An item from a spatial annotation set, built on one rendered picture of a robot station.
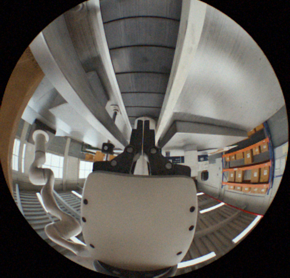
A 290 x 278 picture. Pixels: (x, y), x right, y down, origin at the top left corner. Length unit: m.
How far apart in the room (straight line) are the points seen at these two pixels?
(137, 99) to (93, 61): 0.12
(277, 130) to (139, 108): 4.29
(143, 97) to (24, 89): 0.22
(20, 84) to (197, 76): 0.32
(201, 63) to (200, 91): 0.08
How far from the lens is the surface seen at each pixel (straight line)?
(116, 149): 0.22
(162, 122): 0.15
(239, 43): 0.24
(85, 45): 0.19
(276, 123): 4.29
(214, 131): 0.42
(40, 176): 0.72
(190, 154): 0.50
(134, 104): 0.17
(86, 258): 0.28
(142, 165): 0.16
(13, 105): 0.19
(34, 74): 0.20
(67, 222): 0.54
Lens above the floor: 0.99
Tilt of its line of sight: 21 degrees down
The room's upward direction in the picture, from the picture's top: 177 degrees counter-clockwise
